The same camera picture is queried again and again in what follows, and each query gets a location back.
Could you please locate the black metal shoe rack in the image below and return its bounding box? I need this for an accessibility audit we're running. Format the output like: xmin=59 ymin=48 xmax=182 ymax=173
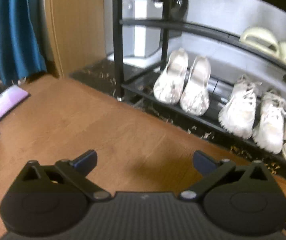
xmin=112 ymin=0 xmax=286 ymax=179

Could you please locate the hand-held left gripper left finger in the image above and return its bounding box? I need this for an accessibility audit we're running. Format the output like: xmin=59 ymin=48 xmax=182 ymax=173
xmin=19 ymin=149 xmax=111 ymax=202

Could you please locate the blue curtain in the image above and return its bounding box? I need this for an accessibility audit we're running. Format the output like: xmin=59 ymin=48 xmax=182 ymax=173
xmin=0 ymin=0 xmax=48 ymax=87

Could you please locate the white and grey appliance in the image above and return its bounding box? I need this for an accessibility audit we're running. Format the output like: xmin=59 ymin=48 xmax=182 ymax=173
xmin=122 ymin=0 xmax=164 ymax=58

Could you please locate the wooden cabinet panel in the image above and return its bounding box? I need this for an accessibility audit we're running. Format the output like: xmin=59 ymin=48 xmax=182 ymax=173
xmin=43 ymin=0 xmax=109 ymax=78

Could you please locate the purple flat box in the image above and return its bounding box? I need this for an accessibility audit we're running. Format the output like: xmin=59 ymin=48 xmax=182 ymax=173
xmin=0 ymin=84 xmax=30 ymax=128

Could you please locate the white chunky sneaker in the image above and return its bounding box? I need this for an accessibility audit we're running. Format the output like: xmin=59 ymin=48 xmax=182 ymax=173
xmin=218 ymin=74 xmax=263 ymax=139
xmin=251 ymin=89 xmax=286 ymax=155

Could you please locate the black round object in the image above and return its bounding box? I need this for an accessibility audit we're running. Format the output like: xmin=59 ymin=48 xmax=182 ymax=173
xmin=161 ymin=0 xmax=189 ymax=21

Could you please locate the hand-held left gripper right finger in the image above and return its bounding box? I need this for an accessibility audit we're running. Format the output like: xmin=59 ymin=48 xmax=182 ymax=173
xmin=179 ymin=151 xmax=273 ymax=202

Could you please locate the white shoe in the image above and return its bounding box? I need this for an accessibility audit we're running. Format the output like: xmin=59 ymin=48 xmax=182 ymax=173
xmin=153 ymin=48 xmax=189 ymax=105
xmin=179 ymin=56 xmax=211 ymax=117

